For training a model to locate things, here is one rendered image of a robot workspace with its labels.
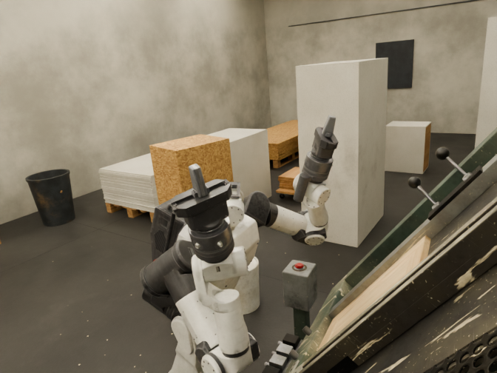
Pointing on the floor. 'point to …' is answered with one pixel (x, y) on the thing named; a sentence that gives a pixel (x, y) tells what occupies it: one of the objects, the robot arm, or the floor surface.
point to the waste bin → (52, 196)
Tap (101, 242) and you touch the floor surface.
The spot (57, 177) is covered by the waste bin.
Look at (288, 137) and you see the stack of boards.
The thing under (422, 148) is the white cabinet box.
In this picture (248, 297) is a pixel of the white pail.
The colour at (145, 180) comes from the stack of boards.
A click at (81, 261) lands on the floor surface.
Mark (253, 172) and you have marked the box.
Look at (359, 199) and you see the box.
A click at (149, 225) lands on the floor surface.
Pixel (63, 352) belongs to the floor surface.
